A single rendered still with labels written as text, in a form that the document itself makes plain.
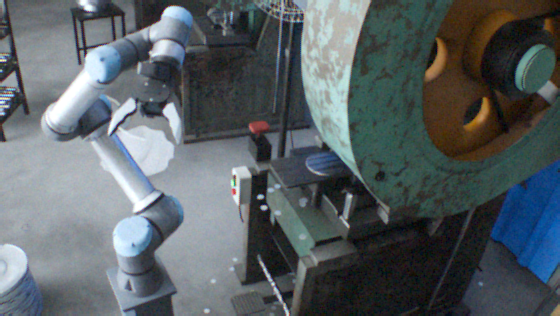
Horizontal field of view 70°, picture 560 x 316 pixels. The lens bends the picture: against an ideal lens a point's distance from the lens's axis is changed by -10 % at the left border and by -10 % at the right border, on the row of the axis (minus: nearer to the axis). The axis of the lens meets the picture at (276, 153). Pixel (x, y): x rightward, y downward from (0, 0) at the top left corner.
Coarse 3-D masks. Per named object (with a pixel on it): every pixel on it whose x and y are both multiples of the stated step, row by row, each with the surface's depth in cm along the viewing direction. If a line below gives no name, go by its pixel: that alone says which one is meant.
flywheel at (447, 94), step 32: (480, 0) 81; (512, 0) 84; (544, 0) 88; (448, 32) 82; (480, 32) 83; (512, 32) 78; (544, 32) 77; (448, 64) 87; (480, 64) 84; (512, 64) 77; (544, 64) 78; (448, 96) 92; (480, 96) 96; (512, 96) 83; (544, 96) 98; (448, 128) 97; (480, 128) 102; (512, 128) 107
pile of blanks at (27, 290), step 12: (24, 276) 159; (24, 288) 159; (36, 288) 170; (0, 300) 149; (12, 300) 154; (24, 300) 160; (36, 300) 169; (0, 312) 152; (12, 312) 156; (24, 312) 161; (36, 312) 168
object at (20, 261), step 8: (8, 248) 168; (16, 248) 168; (0, 256) 164; (8, 256) 164; (16, 256) 165; (24, 256) 165; (0, 264) 160; (8, 264) 161; (16, 264) 161; (24, 264) 162; (0, 272) 156; (8, 272) 158; (16, 272) 158; (24, 272) 158; (0, 280) 154; (8, 280) 154; (16, 280) 155; (0, 288) 151; (8, 288) 151
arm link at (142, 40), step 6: (144, 30) 104; (126, 36) 101; (132, 36) 101; (138, 36) 102; (144, 36) 103; (138, 42) 101; (144, 42) 102; (150, 42) 102; (138, 48) 100; (144, 48) 102; (150, 48) 103; (144, 54) 103; (144, 60) 104
